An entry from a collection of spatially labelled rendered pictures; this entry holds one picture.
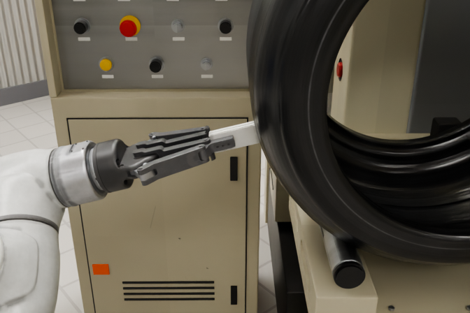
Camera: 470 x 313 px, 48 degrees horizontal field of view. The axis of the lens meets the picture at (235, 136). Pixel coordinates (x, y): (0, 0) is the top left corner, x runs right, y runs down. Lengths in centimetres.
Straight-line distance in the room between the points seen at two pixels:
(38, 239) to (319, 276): 40
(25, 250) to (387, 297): 54
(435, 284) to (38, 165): 64
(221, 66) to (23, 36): 277
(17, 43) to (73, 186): 329
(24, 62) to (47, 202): 332
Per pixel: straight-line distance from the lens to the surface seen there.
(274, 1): 63
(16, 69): 407
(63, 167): 78
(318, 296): 79
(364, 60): 102
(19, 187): 79
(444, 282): 96
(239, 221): 155
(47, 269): 75
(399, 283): 94
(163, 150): 76
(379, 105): 106
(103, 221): 159
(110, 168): 76
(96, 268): 169
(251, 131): 75
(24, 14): 402
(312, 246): 88
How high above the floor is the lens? 139
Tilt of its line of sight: 25 degrees down
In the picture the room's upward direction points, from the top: straight up
